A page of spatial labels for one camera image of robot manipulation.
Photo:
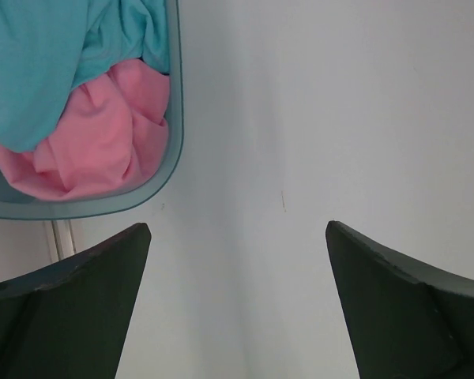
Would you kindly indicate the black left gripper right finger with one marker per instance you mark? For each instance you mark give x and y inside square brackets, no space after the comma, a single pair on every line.
[405,318]

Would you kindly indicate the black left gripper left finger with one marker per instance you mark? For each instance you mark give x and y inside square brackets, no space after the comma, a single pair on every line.
[70,319]

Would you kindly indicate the teal t-shirt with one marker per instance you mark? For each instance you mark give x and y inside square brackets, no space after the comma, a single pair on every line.
[49,48]

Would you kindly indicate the grey-blue plastic basket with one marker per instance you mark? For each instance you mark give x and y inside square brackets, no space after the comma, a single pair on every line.
[15,205]

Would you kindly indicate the pink t-shirt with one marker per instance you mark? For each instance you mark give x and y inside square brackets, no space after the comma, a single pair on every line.
[111,136]

